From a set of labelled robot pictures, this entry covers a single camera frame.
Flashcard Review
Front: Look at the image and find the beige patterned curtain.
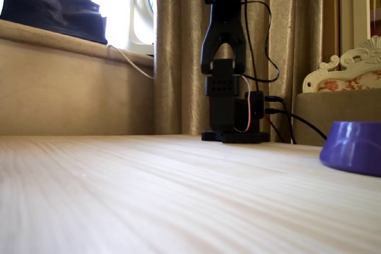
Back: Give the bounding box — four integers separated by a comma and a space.
156, 0, 340, 145

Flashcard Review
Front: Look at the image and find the thin black camera cable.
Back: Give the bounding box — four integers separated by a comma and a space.
241, 0, 280, 84

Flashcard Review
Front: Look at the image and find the white cord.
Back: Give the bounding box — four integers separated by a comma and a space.
107, 44, 155, 80

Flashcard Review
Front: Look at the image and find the ornate white chair back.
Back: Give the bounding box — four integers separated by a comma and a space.
302, 35, 381, 93

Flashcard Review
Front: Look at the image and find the thick black power cable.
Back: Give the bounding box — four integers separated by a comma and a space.
264, 108, 328, 141

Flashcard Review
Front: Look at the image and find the white fan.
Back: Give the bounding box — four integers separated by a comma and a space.
129, 0, 158, 55

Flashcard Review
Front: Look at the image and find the black fabric bag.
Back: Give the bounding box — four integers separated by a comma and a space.
0, 0, 108, 46

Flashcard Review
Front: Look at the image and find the white wooden door frame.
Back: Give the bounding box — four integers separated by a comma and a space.
339, 0, 381, 55

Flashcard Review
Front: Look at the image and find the beige sofa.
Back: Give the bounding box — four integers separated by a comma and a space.
0, 18, 155, 136

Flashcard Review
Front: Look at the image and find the olive upholstered cushion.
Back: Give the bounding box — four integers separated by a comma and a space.
293, 88, 381, 148

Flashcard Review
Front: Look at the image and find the red white servo wire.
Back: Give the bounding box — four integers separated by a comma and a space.
233, 74, 254, 134

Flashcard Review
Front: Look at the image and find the black usb cable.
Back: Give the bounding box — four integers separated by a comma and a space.
264, 95, 297, 145

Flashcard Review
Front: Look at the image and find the purple plastic bowl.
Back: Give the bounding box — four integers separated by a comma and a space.
319, 121, 381, 177

